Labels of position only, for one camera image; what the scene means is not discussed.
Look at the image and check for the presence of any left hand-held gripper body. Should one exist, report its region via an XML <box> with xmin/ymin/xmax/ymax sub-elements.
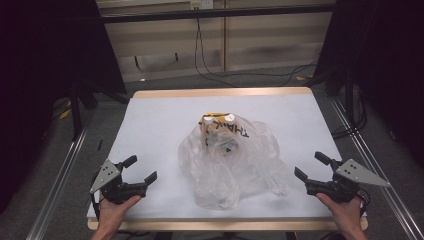
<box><xmin>89</xmin><ymin>159</ymin><xmax>148</xmax><ymax>205</ymax></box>

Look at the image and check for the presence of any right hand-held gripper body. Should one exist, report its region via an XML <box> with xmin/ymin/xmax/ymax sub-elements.
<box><xmin>305</xmin><ymin>158</ymin><xmax>391</xmax><ymax>204</ymax></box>

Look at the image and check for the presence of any clear printed plastic bag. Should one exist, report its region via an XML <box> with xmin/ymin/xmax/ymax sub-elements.
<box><xmin>177</xmin><ymin>112</ymin><xmax>292</xmax><ymax>211</ymax></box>

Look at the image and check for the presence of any yellow bottle with dark label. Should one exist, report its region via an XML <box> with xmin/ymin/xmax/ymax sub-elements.
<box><xmin>199</xmin><ymin>114</ymin><xmax>219</xmax><ymax>149</ymax></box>
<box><xmin>215</xmin><ymin>113</ymin><xmax>240</xmax><ymax>154</ymax></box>

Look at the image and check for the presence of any person's left hand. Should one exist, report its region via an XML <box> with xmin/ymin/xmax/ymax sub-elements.
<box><xmin>98</xmin><ymin>195</ymin><xmax>143</xmax><ymax>232</ymax></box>

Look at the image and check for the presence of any person's right hand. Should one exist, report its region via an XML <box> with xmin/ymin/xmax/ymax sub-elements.
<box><xmin>315</xmin><ymin>192</ymin><xmax>363</xmax><ymax>232</ymax></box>

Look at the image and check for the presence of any black metal stand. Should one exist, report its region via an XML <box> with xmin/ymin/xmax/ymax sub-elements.
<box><xmin>69</xmin><ymin>81</ymin><xmax>84</xmax><ymax>142</ymax></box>

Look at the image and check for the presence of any black curtain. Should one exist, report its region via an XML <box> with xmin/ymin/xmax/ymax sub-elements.
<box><xmin>313</xmin><ymin>0</ymin><xmax>424</xmax><ymax>169</ymax></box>
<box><xmin>0</xmin><ymin>0</ymin><xmax>128</xmax><ymax>214</ymax></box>

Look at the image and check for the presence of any black horizontal bar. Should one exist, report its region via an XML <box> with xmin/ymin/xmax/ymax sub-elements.
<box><xmin>99</xmin><ymin>3</ymin><xmax>337</xmax><ymax>25</ymax></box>

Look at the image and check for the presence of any metal floor rail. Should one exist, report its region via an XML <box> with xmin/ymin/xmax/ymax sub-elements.
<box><xmin>25</xmin><ymin>124</ymin><xmax>92</xmax><ymax>240</ymax></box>
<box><xmin>329</xmin><ymin>96</ymin><xmax>424</xmax><ymax>240</ymax></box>

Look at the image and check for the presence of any bundle of black cables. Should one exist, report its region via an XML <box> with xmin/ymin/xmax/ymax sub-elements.
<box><xmin>330</xmin><ymin>94</ymin><xmax>368</xmax><ymax>140</ymax></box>

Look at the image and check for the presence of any black floor cable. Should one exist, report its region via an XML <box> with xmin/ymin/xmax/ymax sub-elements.
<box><xmin>199</xmin><ymin>59</ymin><xmax>319</xmax><ymax>88</ymax></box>

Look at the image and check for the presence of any black hanging cable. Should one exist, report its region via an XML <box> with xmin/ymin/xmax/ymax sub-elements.
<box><xmin>193</xmin><ymin>17</ymin><xmax>236</xmax><ymax>88</ymax></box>

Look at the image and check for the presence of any white wall outlet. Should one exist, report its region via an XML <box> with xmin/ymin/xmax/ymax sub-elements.
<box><xmin>189</xmin><ymin>0</ymin><xmax>214</xmax><ymax>11</ymax></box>

